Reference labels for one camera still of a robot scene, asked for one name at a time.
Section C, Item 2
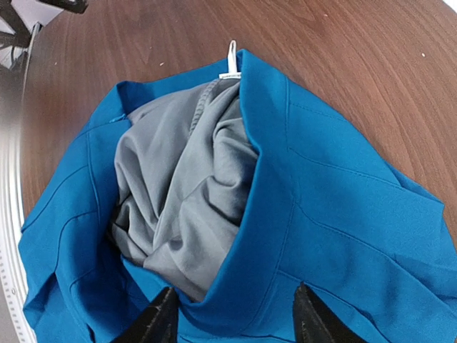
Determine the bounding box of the aluminium front rail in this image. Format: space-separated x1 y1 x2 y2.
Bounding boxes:
0 21 40 343

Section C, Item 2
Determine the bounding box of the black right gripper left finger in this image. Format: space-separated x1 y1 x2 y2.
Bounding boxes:
121 287 179 343

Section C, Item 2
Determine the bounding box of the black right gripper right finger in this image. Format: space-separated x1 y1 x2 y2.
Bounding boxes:
293 282 364 343

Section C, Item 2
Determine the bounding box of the blue pleated skirt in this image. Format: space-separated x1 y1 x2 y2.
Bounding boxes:
19 50 456 342

